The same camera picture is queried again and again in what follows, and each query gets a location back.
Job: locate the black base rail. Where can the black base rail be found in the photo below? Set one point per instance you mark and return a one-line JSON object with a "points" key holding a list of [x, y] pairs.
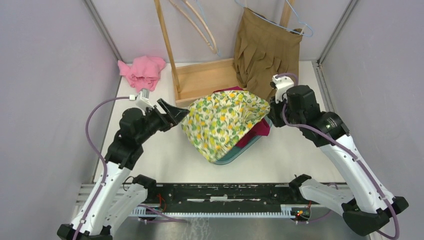
{"points": [[223, 198]]}

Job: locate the beige wooden hanger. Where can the beige wooden hanger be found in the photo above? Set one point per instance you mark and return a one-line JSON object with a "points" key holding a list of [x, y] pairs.
{"points": [[193, 15]]}

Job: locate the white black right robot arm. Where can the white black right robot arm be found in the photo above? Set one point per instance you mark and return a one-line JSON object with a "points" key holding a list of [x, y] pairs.
{"points": [[366, 206]]}

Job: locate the wooden clothes rack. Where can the wooden clothes rack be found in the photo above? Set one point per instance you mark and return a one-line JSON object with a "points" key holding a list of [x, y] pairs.
{"points": [[194, 81]]}

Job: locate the teal plastic basket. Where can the teal plastic basket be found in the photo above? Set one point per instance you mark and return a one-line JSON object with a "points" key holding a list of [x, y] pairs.
{"points": [[242, 149]]}

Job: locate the pink crumpled cloth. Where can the pink crumpled cloth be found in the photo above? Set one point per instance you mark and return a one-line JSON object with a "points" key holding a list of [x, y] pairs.
{"points": [[143, 73]]}

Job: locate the magenta cloth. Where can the magenta cloth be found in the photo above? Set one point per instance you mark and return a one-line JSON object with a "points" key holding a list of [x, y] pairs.
{"points": [[236, 117]]}

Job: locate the brown skirt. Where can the brown skirt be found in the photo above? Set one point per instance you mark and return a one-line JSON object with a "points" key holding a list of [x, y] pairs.
{"points": [[262, 50]]}

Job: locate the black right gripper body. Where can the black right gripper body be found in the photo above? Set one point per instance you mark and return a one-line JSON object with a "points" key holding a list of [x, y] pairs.
{"points": [[278, 109]]}

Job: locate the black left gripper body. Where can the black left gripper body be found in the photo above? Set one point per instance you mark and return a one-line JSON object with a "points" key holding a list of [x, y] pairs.
{"points": [[153, 121]]}

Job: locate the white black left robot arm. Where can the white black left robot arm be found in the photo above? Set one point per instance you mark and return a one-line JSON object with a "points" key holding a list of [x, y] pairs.
{"points": [[100, 217]]}

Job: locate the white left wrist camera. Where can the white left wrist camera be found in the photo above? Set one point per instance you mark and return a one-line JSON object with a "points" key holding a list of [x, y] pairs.
{"points": [[142, 100]]}

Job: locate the yellow patterned cloth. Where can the yellow patterned cloth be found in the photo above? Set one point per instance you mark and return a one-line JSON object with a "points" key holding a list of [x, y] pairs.
{"points": [[195, 126]]}

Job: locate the white slotted cable duct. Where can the white slotted cable duct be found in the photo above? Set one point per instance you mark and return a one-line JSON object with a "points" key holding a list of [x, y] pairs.
{"points": [[285, 212]]}

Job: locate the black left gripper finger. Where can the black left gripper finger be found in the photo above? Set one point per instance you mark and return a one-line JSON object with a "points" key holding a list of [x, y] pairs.
{"points": [[167, 121], [180, 113]]}

